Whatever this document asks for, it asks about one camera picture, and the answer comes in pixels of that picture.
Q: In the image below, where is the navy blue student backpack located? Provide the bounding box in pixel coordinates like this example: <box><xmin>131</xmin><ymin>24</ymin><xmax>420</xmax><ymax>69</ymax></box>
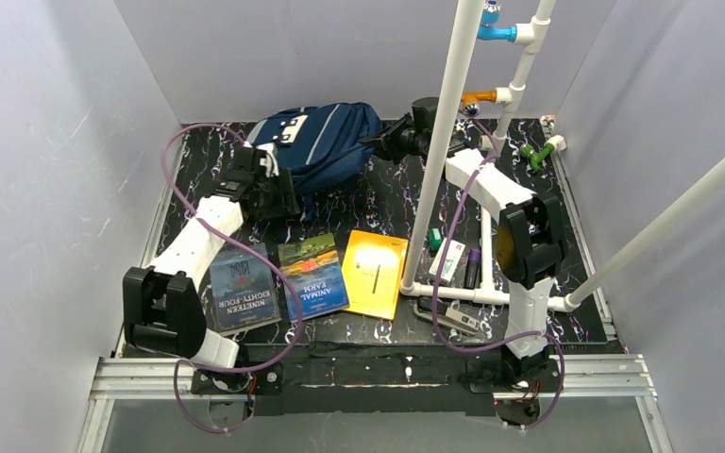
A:
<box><xmin>248</xmin><ymin>102</ymin><xmax>384</xmax><ymax>221</ymax></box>

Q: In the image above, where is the Animal Farm book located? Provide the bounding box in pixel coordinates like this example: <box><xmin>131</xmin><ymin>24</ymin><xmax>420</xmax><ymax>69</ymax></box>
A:
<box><xmin>278</xmin><ymin>233</ymin><xmax>350</xmax><ymax>319</ymax></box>

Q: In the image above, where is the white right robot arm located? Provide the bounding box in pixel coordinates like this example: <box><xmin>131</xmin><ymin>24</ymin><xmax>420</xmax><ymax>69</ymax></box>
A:
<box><xmin>443</xmin><ymin>121</ymin><xmax>579</xmax><ymax>365</ymax></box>

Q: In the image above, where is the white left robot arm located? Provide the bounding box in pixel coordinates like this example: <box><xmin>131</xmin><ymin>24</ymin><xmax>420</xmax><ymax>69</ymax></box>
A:
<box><xmin>122</xmin><ymin>143</ymin><xmax>299</xmax><ymax>369</ymax></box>

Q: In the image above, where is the orange pipe valve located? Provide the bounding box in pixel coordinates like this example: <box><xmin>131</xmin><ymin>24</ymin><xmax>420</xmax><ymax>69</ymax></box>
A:
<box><xmin>460</xmin><ymin>89</ymin><xmax>498</xmax><ymax>118</ymax></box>

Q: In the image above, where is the Nineteen Eighty-Four book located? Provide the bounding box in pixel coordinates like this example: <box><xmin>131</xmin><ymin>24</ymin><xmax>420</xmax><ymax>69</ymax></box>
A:
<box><xmin>209</xmin><ymin>248</ymin><xmax>281</xmax><ymax>336</ymax></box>

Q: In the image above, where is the small green eraser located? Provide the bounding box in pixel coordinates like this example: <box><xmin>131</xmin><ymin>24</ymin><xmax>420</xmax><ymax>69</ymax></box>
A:
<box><xmin>428</xmin><ymin>227</ymin><xmax>444</xmax><ymax>253</ymax></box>

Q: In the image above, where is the yellow notebook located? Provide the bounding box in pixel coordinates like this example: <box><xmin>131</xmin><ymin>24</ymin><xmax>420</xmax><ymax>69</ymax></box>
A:
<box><xmin>342</xmin><ymin>230</ymin><xmax>408</xmax><ymax>321</ymax></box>

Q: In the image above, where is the green pipe valve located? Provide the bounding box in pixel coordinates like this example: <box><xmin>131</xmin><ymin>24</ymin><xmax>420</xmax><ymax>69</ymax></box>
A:
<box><xmin>519</xmin><ymin>143</ymin><xmax>557</xmax><ymax>173</ymax></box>

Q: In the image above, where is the white rectangular box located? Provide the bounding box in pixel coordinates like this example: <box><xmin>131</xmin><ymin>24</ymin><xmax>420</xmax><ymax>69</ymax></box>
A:
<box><xmin>428</xmin><ymin>239</ymin><xmax>465</xmax><ymax>285</ymax></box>

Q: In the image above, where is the purple marker pen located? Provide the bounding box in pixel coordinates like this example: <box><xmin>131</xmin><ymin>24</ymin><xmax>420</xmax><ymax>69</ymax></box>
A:
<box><xmin>464</xmin><ymin>247</ymin><xmax>481</xmax><ymax>290</ymax></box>

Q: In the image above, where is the black pen on notebook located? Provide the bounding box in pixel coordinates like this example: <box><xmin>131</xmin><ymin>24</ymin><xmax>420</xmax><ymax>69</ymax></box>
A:
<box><xmin>372</xmin><ymin>264</ymin><xmax>381</xmax><ymax>294</ymax></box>

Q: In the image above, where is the blue pipe valve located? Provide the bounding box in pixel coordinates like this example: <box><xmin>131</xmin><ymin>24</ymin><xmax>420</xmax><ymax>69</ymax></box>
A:
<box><xmin>477</xmin><ymin>0</ymin><xmax>517</xmax><ymax>42</ymax></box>

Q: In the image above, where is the grey stapler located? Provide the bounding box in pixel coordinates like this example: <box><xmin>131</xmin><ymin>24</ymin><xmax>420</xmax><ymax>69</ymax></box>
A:
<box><xmin>413</xmin><ymin>297</ymin><xmax>481</xmax><ymax>336</ymax></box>

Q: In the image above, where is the white PVC pipe frame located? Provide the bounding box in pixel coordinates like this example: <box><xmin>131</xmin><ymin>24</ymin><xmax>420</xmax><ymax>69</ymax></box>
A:
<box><xmin>400</xmin><ymin>1</ymin><xmax>725</xmax><ymax>312</ymax></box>

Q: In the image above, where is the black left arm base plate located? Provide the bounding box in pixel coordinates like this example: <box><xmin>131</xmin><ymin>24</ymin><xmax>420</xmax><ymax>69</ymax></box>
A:
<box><xmin>190</xmin><ymin>363</ymin><xmax>284</xmax><ymax>395</ymax></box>

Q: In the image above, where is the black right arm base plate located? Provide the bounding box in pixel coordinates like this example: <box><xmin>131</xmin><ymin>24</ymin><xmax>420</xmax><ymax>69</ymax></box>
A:
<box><xmin>460</xmin><ymin>357</ymin><xmax>561</xmax><ymax>398</ymax></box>

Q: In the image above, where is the aluminium rail frame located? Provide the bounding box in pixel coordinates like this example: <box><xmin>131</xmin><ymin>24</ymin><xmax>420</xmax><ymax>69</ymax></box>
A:
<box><xmin>77</xmin><ymin>134</ymin><xmax>677</xmax><ymax>453</ymax></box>

